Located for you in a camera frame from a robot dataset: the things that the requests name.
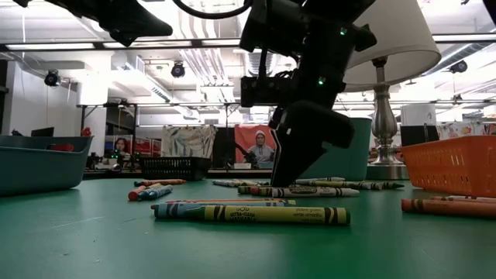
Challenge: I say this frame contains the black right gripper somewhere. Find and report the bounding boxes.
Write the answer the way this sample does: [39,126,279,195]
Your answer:
[270,99,356,188]

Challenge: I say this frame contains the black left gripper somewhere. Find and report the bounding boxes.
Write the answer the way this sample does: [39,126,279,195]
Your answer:
[13,0,174,47]

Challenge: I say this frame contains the person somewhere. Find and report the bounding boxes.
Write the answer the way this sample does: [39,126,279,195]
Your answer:
[247,129,277,168]
[113,136,133,156]

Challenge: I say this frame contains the red backdrop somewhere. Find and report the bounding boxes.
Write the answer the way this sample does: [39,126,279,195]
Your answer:
[233,124,278,164]

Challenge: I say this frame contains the yellow green crayon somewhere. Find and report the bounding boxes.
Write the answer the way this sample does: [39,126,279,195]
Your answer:
[184,205,352,226]

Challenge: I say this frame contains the black panel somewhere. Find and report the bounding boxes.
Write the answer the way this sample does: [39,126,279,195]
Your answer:
[212,126,236,170]

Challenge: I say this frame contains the black ceiling spotlight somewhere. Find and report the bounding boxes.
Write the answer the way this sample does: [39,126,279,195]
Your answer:
[43,68,62,88]
[170,60,187,79]
[448,59,469,75]

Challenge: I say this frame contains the teal plastic bin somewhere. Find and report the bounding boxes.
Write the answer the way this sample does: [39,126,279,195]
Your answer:
[300,117,373,182]

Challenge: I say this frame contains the patterned cloth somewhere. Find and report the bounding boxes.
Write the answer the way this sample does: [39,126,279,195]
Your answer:
[160,125,219,159]

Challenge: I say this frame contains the dark green tipped crayon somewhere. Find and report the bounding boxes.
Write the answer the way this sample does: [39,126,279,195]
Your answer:
[350,181,405,191]

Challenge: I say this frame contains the black mesh basket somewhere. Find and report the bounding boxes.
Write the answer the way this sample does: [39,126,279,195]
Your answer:
[138,156,213,182]

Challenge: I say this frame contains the red storage bins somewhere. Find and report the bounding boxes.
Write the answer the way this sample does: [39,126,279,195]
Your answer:
[133,136,163,158]

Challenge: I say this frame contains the background robot arms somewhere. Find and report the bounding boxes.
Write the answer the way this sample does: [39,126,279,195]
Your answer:
[88,149,140,171]

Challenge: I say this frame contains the table lamp white shade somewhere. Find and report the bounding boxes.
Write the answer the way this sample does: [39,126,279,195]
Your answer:
[329,0,443,181]

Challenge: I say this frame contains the orange mesh basket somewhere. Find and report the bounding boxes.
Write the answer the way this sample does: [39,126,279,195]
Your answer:
[401,134,496,198]

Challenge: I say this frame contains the grey-blue plastic bin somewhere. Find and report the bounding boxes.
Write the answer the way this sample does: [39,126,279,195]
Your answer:
[0,134,94,197]

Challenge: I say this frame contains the colourful cloth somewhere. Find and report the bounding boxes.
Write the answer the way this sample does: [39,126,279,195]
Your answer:
[436,121,496,141]

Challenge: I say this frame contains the green table mat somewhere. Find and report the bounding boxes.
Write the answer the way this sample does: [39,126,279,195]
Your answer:
[0,177,496,279]

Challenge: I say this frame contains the black table frame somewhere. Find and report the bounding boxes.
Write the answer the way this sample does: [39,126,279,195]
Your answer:
[82,168,286,180]

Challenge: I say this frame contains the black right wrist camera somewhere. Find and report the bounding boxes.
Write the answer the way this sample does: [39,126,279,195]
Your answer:
[239,75,299,109]

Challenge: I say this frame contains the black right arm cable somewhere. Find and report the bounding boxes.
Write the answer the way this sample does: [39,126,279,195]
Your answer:
[172,0,255,20]

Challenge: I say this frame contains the background black rig frame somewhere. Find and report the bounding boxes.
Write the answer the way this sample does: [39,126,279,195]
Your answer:
[76,101,284,135]

